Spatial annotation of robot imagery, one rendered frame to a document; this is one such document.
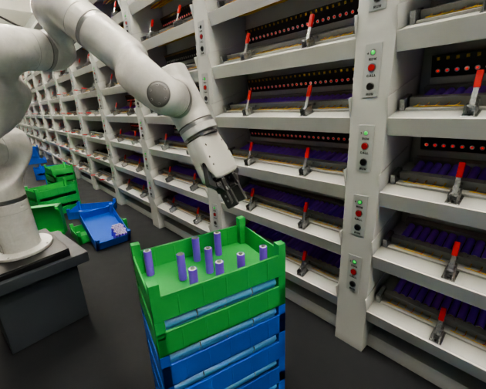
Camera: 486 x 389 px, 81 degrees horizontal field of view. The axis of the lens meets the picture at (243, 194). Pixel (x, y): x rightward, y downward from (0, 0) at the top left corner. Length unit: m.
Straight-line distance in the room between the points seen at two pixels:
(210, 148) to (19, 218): 0.79
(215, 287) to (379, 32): 0.68
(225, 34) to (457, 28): 0.83
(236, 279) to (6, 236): 0.86
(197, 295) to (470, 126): 0.65
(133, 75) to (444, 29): 0.63
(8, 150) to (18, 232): 0.28
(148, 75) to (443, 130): 0.63
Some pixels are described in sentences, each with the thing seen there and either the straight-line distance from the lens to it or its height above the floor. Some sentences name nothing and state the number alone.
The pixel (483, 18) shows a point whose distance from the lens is 0.77.
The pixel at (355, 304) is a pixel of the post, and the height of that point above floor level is 0.16.
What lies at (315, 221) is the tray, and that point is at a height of 0.37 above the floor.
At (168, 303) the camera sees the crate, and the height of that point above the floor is 0.43.
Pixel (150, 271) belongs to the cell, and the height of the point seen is 0.42.
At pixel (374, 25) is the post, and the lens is 0.84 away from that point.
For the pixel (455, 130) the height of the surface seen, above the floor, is 0.70.
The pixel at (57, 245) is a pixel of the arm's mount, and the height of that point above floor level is 0.31.
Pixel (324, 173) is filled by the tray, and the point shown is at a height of 0.55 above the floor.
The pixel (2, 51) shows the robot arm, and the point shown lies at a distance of 0.90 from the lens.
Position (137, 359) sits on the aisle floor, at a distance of 1.12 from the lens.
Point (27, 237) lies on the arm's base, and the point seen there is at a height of 0.37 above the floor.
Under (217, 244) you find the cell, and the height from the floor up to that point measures 0.44.
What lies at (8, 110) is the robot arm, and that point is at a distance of 1.04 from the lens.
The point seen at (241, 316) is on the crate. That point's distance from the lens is 0.68.
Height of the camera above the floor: 0.78
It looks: 18 degrees down
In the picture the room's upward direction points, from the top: 2 degrees counter-clockwise
